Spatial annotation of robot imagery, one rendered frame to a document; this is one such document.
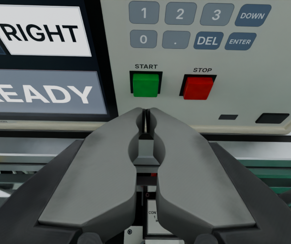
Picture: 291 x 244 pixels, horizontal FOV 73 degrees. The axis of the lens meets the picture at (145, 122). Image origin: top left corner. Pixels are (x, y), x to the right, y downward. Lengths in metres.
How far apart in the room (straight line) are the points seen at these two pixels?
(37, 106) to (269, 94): 0.19
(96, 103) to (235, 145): 0.14
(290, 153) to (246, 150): 0.04
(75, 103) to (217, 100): 0.12
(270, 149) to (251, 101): 0.06
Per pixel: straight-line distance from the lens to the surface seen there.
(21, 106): 0.20
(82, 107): 0.18
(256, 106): 0.19
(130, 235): 0.51
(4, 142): 0.23
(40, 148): 0.21
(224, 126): 0.21
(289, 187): 0.31
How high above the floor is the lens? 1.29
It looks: 57 degrees down
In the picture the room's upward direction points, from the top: 2 degrees clockwise
